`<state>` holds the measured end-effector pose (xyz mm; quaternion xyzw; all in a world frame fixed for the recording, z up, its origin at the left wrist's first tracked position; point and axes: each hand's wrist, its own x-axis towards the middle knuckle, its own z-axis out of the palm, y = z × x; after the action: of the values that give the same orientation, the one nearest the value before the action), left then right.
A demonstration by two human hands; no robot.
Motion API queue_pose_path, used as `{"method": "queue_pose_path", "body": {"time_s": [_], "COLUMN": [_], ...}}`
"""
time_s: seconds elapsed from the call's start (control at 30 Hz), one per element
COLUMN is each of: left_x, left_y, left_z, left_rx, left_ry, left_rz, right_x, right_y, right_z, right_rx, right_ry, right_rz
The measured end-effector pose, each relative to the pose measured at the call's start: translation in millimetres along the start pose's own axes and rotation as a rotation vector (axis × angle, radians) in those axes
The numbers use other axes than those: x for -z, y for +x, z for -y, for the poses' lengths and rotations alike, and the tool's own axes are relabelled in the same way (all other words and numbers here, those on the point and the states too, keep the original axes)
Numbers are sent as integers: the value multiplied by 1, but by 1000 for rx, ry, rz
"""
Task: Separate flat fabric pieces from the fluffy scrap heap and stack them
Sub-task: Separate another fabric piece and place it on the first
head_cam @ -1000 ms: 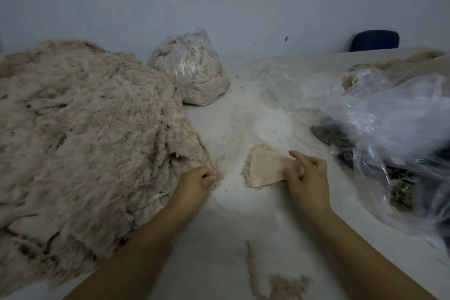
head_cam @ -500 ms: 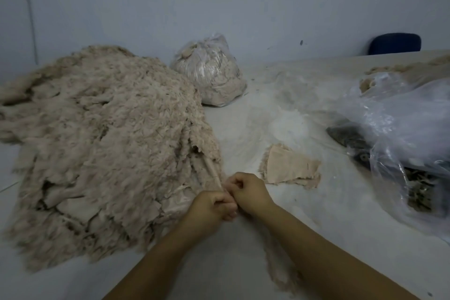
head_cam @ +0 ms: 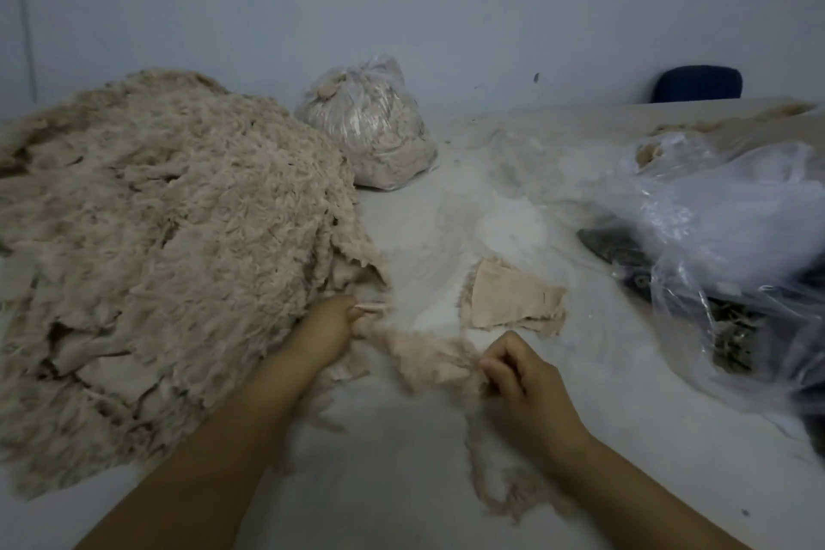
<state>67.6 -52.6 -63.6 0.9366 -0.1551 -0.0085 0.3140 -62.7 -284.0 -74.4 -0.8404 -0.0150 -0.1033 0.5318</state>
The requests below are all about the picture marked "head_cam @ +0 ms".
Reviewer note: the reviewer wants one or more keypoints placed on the person's left hand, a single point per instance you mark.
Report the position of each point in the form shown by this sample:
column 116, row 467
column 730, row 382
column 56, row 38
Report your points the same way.
column 322, row 329

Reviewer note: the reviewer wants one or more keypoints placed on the person's right hand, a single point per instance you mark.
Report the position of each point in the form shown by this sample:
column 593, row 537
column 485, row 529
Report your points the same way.
column 535, row 404

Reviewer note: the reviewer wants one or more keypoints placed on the beige fabric piece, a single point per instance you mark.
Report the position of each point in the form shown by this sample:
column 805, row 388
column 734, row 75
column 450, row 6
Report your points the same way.
column 425, row 358

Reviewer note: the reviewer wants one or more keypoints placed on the stack of sorted beige pieces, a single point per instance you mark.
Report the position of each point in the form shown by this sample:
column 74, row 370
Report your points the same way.
column 509, row 296

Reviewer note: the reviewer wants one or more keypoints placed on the large pile beige fabric scraps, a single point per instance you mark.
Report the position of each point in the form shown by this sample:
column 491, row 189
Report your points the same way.
column 168, row 234

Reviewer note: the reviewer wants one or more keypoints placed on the person's right forearm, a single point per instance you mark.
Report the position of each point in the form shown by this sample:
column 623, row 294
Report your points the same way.
column 645, row 505

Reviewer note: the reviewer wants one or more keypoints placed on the person's left forearm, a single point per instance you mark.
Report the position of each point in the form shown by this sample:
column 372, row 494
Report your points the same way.
column 206, row 453

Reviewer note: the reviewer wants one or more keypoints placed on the beige fur pile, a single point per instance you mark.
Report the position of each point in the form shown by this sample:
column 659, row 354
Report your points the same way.
column 722, row 131

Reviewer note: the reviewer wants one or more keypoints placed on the beige frayed thread scraps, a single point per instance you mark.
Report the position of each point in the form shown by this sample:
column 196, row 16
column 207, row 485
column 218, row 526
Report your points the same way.
column 503, row 481

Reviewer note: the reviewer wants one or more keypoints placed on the clear bag of beige scraps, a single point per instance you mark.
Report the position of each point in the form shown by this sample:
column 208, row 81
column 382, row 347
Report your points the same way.
column 374, row 124

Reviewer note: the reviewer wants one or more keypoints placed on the large clear plastic bag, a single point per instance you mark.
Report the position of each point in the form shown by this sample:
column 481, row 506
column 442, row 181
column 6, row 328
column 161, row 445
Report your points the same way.
column 735, row 221

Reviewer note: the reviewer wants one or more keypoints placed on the blue chair back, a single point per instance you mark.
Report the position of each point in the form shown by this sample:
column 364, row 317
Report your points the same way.
column 696, row 83

